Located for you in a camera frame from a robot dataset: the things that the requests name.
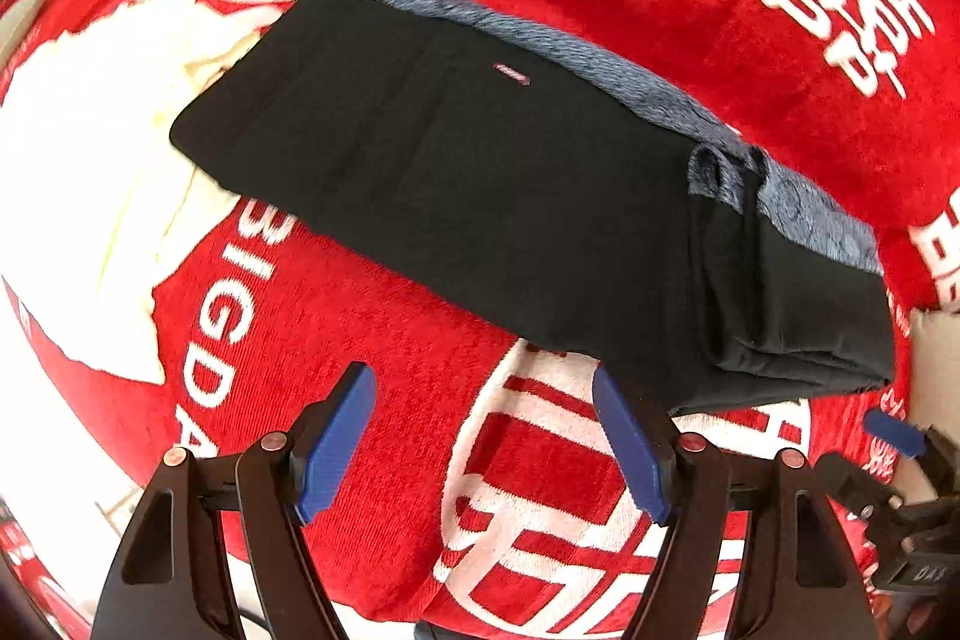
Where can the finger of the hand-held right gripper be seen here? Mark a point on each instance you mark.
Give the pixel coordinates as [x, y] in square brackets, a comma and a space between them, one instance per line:
[896, 434]
[859, 486]

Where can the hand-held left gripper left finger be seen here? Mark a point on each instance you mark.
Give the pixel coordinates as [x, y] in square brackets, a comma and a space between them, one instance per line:
[334, 452]

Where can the cream white cloth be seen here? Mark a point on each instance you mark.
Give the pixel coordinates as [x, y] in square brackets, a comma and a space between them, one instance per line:
[82, 197]

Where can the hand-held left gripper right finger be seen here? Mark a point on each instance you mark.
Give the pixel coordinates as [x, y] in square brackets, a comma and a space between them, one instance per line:
[630, 445]

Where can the beige cushion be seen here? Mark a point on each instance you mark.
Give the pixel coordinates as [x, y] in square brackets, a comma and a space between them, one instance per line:
[937, 370]

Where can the black pants with grey waistband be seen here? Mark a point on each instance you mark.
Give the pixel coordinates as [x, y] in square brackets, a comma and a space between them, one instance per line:
[487, 183]

